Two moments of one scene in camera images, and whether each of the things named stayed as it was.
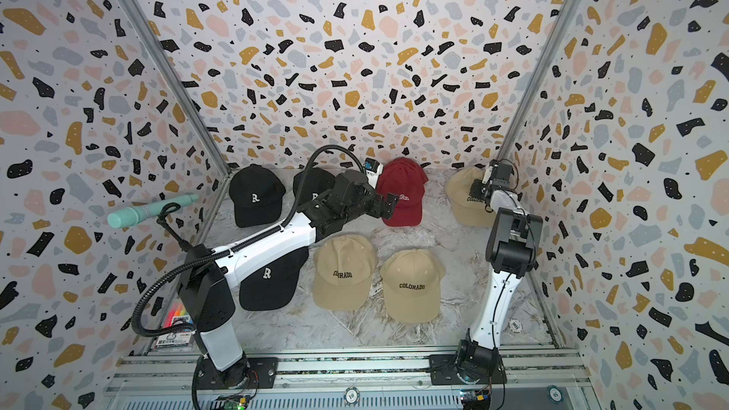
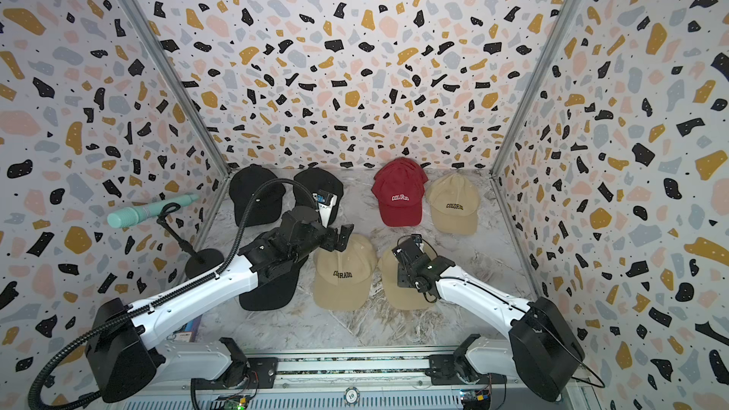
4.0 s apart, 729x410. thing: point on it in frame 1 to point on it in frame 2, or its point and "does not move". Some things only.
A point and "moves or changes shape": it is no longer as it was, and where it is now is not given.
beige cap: [344, 264] does not move
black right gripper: [479, 187] to [402, 276]
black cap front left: [275, 284] does not move
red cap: [404, 177] does not move
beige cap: [464, 207] moves or changes shape
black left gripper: [383, 210] to [334, 236]
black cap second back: [316, 182] does not move
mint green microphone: [132, 214] does not move
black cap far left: [256, 195] does not move
